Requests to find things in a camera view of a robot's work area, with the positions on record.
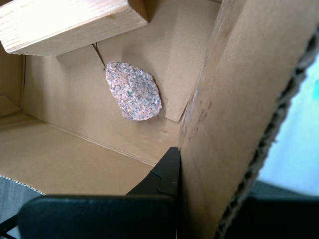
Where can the light wooden block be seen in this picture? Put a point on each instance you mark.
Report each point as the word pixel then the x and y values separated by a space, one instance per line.
pixel 62 25

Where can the speckled pink granite rock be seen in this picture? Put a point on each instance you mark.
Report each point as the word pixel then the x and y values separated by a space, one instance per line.
pixel 134 92

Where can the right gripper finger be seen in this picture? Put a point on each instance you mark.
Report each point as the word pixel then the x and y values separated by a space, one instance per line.
pixel 279 219
pixel 99 216

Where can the brown cardboard box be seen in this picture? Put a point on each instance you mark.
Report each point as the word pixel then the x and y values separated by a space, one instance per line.
pixel 224 99

